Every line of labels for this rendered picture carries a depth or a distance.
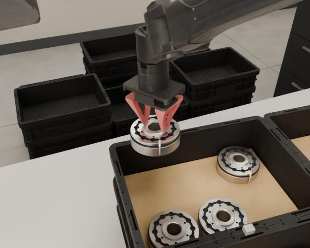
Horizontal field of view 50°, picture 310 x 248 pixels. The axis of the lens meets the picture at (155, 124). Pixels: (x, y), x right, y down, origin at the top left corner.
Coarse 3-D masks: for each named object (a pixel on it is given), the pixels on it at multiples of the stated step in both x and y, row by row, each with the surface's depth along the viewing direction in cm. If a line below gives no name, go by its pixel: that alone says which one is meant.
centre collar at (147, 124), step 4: (152, 120) 69; (156, 120) 69; (144, 124) 68; (148, 124) 68; (152, 124) 69; (144, 128) 67; (148, 128) 67; (148, 132) 66; (152, 132) 66; (156, 132) 66; (160, 132) 66
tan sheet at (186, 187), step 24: (168, 168) 84; (192, 168) 84; (216, 168) 84; (264, 168) 84; (144, 192) 78; (168, 192) 78; (192, 192) 78; (216, 192) 78; (240, 192) 78; (264, 192) 78; (144, 216) 73; (192, 216) 73; (264, 216) 73; (144, 240) 68
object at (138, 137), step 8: (136, 120) 70; (136, 128) 69; (168, 128) 68; (176, 128) 68; (136, 136) 66; (144, 136) 66; (152, 136) 66; (160, 136) 66; (168, 136) 66; (176, 136) 66; (144, 144) 65; (152, 144) 64
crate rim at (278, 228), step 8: (304, 216) 61; (280, 224) 60; (288, 224) 60; (296, 224) 60; (304, 224) 60; (256, 232) 59; (264, 232) 59; (272, 232) 59; (224, 240) 57; (232, 240) 57; (240, 240) 57; (248, 240) 58
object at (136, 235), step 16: (192, 128) 81; (208, 128) 81; (272, 128) 81; (112, 144) 77; (128, 144) 77; (112, 160) 73; (128, 192) 66; (128, 208) 63; (304, 208) 63; (128, 224) 62; (256, 224) 60; (272, 224) 60; (192, 240) 57; (208, 240) 57
